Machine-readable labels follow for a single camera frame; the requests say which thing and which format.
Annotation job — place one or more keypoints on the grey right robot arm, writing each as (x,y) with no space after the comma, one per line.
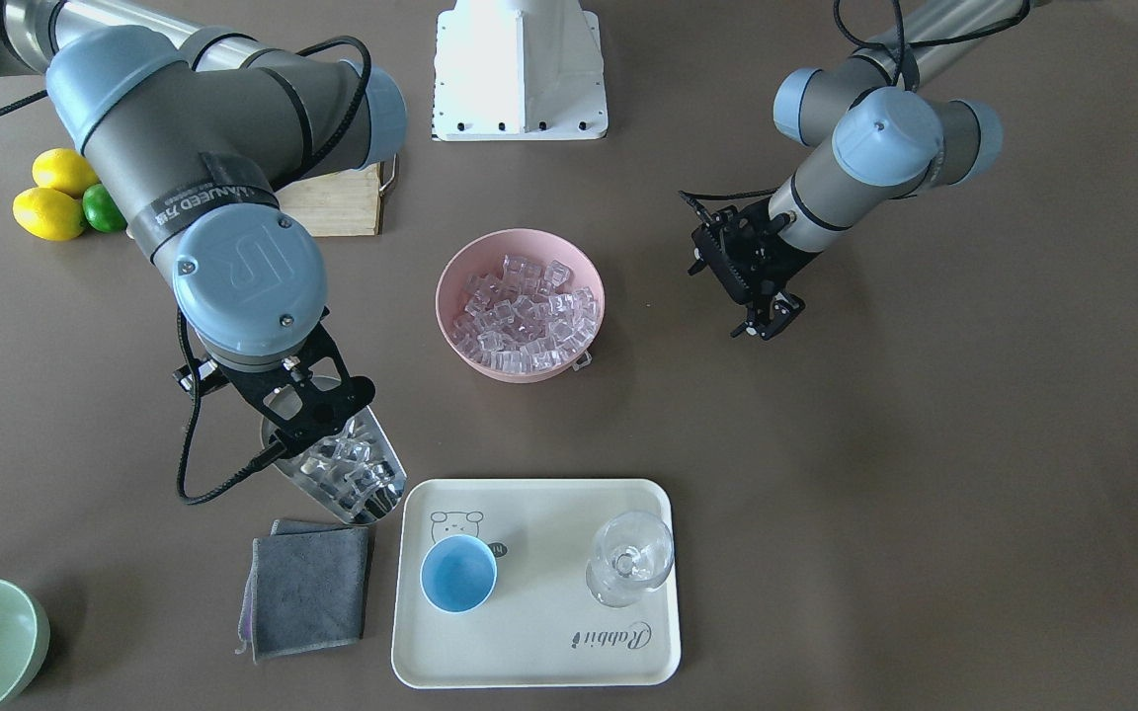
(194,129)

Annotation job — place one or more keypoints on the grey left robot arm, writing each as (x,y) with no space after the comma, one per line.
(873,138)

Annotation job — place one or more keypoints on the grey folded cloth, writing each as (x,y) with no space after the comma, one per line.
(306,589)

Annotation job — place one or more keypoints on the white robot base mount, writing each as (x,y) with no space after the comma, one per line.
(519,71)

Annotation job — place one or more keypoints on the yellow lemon upper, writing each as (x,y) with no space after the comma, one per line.
(64,170)

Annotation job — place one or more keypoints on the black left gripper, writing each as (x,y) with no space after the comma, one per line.
(784,265)

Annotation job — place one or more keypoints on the bamboo cutting board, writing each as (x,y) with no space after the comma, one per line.
(346,204)

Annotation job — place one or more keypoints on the yellow lemon lower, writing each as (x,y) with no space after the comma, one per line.
(49,214)

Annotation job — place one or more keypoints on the clear ice cubes pile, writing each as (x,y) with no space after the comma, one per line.
(523,318)

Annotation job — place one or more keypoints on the steel ice scoop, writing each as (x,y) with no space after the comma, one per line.
(355,474)

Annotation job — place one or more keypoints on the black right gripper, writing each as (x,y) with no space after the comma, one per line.
(191,374)

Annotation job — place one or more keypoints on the yellow lemon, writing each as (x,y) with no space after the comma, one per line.
(64,170)
(49,214)

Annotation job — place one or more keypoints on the clear wine glass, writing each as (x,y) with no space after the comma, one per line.
(632,555)

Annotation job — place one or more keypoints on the pink bowl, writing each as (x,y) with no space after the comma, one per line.
(482,252)

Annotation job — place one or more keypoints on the green lime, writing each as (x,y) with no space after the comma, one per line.
(100,211)

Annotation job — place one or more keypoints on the blue cup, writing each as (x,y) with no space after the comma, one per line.
(458,574)

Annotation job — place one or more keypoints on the cream serving tray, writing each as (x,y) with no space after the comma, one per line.
(540,625)

